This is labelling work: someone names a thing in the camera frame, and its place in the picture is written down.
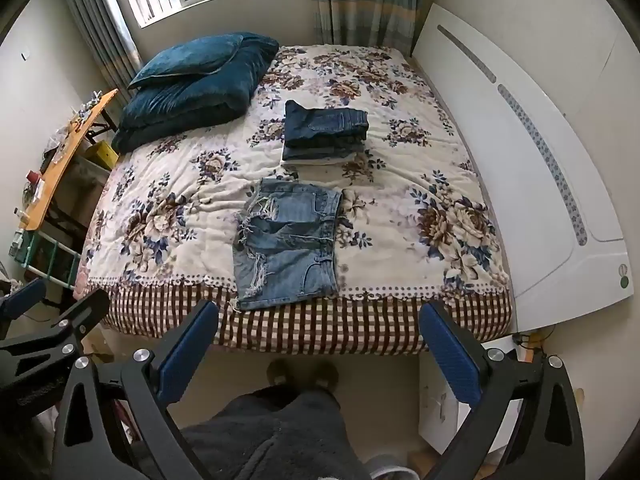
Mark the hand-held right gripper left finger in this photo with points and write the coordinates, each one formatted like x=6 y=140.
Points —
x=187 y=352

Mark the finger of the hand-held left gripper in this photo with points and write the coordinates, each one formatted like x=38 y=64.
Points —
x=22 y=299
x=55 y=332

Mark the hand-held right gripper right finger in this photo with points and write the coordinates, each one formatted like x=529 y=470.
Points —
x=450 y=355

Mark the light blue denim shorts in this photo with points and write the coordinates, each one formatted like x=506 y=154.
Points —
x=287 y=255

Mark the white-framed green rack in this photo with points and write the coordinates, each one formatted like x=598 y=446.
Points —
x=35 y=255

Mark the white bedside cabinet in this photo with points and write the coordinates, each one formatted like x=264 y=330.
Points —
x=440 y=415

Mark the person's slipper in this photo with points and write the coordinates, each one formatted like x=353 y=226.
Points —
x=325 y=374
x=280 y=372

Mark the checked bed sheet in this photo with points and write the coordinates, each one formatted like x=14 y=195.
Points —
x=350 y=322

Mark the person's dark fleece clothing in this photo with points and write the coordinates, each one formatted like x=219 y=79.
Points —
x=270 y=440

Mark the red-capped bottle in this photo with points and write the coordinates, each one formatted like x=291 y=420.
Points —
x=34 y=177

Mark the grey round bin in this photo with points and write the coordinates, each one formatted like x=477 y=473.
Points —
x=392 y=469

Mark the wooden desk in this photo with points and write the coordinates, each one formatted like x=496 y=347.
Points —
x=65 y=160

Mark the floral blanket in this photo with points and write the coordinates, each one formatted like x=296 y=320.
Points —
x=200 y=195

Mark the yellow box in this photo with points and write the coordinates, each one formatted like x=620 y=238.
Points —
x=101 y=155

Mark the white headboard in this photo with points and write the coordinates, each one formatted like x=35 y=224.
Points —
x=530 y=160

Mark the folded grey jeans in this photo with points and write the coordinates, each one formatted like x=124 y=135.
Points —
x=320 y=152

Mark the folded teal velvet quilt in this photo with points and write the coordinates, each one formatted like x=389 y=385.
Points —
x=200 y=100

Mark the folded dark blue jeans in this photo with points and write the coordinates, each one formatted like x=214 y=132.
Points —
x=325 y=122

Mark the grey-green striped curtain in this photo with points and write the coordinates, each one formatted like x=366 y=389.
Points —
x=365 y=0
x=100 y=25

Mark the teal velvet pillow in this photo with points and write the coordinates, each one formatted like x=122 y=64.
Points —
x=187 y=60

